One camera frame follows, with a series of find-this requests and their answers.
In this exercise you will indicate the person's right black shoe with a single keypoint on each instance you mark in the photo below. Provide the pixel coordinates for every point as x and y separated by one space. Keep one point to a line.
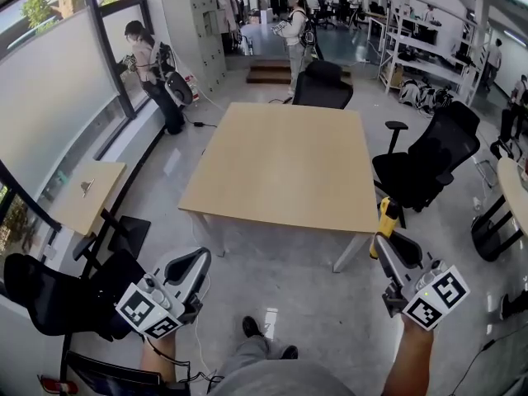
289 352

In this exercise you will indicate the person's left forearm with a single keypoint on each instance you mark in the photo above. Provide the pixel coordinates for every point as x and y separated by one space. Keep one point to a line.
158 357

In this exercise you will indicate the person's grey shirt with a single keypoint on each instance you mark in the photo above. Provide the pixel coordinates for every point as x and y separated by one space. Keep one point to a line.
280 382

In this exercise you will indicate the black monitor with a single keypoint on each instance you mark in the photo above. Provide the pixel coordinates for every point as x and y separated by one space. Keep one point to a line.
111 380

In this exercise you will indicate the pack of bottles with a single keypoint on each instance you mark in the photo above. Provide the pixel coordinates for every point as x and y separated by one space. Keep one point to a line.
193 88

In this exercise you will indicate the round wooden table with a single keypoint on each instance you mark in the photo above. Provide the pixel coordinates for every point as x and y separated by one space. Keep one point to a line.
513 188

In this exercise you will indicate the person's black shoe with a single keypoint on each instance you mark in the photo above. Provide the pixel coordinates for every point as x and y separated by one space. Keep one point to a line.
289 352
251 326

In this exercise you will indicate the black power adapter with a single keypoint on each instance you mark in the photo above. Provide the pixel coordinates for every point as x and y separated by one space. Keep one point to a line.
199 124

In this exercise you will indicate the yellow black utility knife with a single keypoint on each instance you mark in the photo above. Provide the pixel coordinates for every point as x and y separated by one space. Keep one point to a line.
387 221

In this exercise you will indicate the small metal clip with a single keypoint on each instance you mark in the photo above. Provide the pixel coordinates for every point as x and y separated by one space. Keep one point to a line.
86 186

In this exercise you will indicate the red cylinder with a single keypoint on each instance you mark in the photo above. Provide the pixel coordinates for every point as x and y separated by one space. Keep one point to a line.
57 386

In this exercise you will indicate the short ceiling light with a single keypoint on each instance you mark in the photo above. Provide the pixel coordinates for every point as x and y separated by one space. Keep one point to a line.
515 39

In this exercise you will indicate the white metal shelf rack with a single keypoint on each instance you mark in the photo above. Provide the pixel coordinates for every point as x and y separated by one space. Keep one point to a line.
433 66

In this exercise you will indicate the black white bags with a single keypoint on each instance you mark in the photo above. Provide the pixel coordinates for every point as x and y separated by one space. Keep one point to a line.
416 95

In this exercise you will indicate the grey metal lockers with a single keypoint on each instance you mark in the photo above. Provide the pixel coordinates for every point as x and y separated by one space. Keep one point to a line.
202 56

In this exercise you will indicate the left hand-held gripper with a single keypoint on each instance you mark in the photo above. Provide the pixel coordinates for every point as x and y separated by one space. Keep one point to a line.
144 309

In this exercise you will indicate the small wooden side table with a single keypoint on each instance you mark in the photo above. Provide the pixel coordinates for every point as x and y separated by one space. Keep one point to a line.
82 213

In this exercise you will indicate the cardboard box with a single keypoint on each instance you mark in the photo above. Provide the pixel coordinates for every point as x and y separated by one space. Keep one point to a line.
398 76

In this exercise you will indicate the clothes on rack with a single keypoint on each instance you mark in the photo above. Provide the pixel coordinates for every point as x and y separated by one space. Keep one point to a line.
227 6

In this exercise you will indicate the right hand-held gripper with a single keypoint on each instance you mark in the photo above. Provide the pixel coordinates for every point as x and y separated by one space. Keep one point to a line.
437 299

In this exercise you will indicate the black mesh office chair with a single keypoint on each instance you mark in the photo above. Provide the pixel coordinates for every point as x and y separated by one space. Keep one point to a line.
49 295
445 147
321 91

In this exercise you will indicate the person's left black shoe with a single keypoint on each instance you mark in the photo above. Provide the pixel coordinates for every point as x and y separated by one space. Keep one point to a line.
251 326

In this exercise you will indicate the person's right forearm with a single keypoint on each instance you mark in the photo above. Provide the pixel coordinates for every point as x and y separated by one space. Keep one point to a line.
408 357

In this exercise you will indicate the light wooden square table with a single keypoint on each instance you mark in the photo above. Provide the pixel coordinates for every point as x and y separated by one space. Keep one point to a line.
280 159

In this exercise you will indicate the white round device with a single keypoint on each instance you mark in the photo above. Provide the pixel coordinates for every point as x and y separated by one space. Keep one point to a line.
177 87

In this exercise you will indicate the teal plastic item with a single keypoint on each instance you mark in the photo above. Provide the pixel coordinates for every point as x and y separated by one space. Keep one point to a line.
62 177

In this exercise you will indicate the person's grey trouser leg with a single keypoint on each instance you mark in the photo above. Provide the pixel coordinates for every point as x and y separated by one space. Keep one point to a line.
255 351

